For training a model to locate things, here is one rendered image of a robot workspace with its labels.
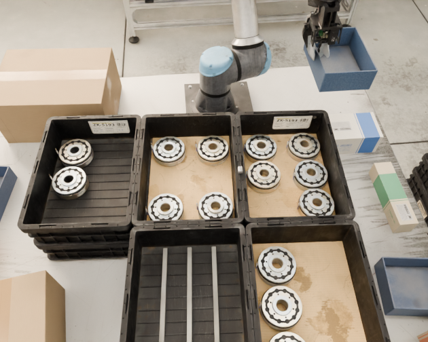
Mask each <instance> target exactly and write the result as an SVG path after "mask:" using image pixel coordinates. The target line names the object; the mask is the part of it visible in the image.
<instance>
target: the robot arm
mask: <svg viewBox="0 0 428 342"><path fill-rule="evenodd" d="M341 1H342V0H308V5H309V6H312V7H317V8H316V9H315V10H314V11H313V12H310V14H309V15H307V21H306V22H305V23H304V27H303V29H302V37H303V40H304V42H305V45H306V49H307V51H308V54H309V56H310V58H311V59H312V60H313V61H314V60H315V50H316V47H315V44H316V43H319V48H318V50H317V51H318V53H319V55H320V58H321V57H322V56H323V55H325V56H326V58H328V57H329V45H334V44H335V42H336V41H337V42H338V44H339V43H340V37H341V34H342V28H343V26H342V23H341V21H340V19H339V17H338V14H337V12H339V11H340V4H339V3H341ZM231 3H232V15H233V21H234V34H235V38H234V40H233V41H232V50H230V49H229V48H227V47H224V46H222V47H220V46H214V47H210V48H209V49H207V50H205V51H204V52H203V53H202V56H201V57H200V64H199V71H200V89H199V91H198V94H197V96H196V109H197V110H198V111H199V112H200V113H218V112H231V111H232V110H233V108H234V98H233V95H232V92H231V89H230V87H231V83H235V82H237V81H242V80H245V79H249V78H252V77H258V76H260V75H263V74H264V73H266V72H267V71H268V69H269V68H270V65H271V61H272V54H271V51H270V47H269V45H268V44H267V43H266V42H264V38H263V37H262V36H260V34H259V28H258V19H257V2H256V0H231ZM339 30H340V35H339V37H338V33H339Z"/></svg>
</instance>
